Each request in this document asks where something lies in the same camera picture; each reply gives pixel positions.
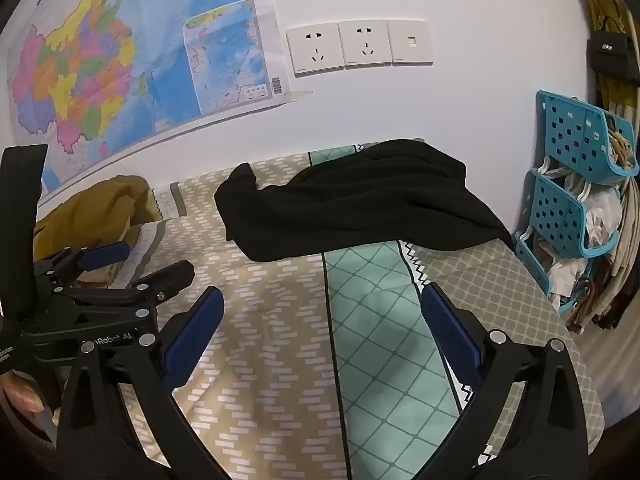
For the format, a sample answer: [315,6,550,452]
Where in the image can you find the mustard garment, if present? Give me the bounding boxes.
[34,175,164,286]

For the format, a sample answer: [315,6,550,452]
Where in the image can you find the colourful wall map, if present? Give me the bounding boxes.
[0,0,291,208]

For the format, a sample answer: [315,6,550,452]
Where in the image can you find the person's left hand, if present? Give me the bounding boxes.
[0,370,63,426]

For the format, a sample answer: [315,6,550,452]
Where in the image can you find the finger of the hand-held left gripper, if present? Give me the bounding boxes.
[34,241,132,291]
[57,260,196,318]

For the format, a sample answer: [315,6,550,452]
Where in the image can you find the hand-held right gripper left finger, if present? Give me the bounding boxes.
[56,286,226,480]

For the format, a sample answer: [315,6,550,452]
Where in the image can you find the olive hanging clothes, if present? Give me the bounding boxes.
[585,0,640,111]

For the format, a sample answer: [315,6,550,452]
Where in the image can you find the white wall socket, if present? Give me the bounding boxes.
[286,22,346,77]
[337,20,393,68]

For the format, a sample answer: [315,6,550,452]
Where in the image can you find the black coat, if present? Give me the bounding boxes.
[214,137,516,263]

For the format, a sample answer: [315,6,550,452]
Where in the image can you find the white plastic bag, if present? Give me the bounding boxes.
[582,185,623,248]

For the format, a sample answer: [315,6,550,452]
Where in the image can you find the blue plastic storage rack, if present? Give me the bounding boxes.
[514,90,640,313]

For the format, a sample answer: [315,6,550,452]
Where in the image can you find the black handbag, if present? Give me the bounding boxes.
[586,16,640,87]

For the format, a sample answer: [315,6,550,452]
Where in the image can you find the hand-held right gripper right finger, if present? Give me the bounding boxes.
[421,281,588,480]

